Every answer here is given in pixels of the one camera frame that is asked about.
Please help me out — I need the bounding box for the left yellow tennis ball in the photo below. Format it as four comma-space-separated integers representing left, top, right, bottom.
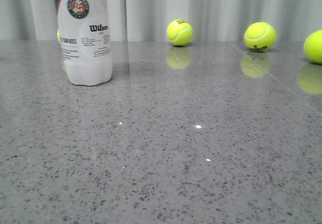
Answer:
57, 29, 61, 44

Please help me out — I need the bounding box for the middle yellow tennis ball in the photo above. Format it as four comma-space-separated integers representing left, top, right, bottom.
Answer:
167, 19, 193, 46

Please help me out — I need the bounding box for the grey pleated curtain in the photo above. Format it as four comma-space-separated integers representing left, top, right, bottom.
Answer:
1, 0, 321, 42

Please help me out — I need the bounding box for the far right yellow tennis ball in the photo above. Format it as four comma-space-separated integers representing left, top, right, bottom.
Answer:
303, 30, 322, 64

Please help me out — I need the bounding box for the clear Wilson tennis ball can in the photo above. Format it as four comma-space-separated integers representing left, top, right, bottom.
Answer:
55, 0, 113, 86

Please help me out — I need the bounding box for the right yellow Wilson tennis ball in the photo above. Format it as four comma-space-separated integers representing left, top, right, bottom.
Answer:
244, 22, 276, 51

